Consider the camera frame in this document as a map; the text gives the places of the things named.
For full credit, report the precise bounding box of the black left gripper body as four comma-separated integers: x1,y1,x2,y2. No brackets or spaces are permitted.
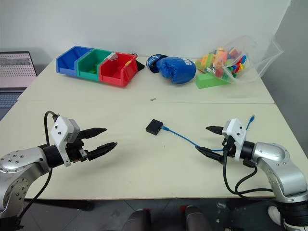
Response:
65,131,90,164

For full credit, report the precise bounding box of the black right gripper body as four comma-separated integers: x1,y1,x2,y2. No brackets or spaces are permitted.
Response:
221,135,238,159

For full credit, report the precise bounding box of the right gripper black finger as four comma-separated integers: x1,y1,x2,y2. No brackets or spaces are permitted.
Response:
205,125,226,136
195,146,226,165

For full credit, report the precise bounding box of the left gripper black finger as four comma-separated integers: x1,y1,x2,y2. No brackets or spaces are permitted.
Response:
87,141,118,161
80,127,107,141

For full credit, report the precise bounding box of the small black box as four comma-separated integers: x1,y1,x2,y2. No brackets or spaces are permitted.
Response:
145,118,165,136

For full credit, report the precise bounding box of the green wedge block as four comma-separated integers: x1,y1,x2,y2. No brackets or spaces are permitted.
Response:
195,73,231,90

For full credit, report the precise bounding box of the red plastic storage bin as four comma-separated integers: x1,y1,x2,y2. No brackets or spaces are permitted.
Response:
98,52,139,88

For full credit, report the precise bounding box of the dark rounded shape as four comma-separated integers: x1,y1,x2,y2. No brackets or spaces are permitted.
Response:
184,205,213,231
126,208,155,231

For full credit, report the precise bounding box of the green plastic storage bin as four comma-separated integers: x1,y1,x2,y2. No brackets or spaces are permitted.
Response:
75,49,114,82

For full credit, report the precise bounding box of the clear bag of colourful blocks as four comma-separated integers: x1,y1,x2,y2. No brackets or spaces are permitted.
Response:
195,35,285,85

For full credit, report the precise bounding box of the blue boxing glove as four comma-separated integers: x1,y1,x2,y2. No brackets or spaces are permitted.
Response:
146,54,197,85

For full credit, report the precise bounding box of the blue plastic storage bin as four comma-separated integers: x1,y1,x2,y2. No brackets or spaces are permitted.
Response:
55,45,93,77

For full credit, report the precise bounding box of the clear plastic wrapper piece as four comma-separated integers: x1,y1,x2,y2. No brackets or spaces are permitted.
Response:
106,52,120,63

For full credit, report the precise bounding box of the open laptop computer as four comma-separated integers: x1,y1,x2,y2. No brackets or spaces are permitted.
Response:
0,51,38,108

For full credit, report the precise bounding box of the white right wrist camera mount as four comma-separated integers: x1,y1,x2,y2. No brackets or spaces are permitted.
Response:
222,118,247,161

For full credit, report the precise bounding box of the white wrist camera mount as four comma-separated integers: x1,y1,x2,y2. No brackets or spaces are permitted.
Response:
222,118,247,161
50,116,80,167

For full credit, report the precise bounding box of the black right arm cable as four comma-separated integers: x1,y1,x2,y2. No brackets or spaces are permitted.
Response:
222,141,274,199

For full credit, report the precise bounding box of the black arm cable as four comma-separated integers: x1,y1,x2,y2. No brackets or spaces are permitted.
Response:
222,141,274,199
13,110,60,231

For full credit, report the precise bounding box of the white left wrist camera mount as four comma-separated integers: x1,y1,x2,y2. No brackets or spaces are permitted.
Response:
50,116,80,167

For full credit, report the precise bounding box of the blue cable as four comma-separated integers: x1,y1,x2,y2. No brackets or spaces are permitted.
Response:
161,115,257,153

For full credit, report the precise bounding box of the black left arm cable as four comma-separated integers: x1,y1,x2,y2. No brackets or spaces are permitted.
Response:
13,110,60,231

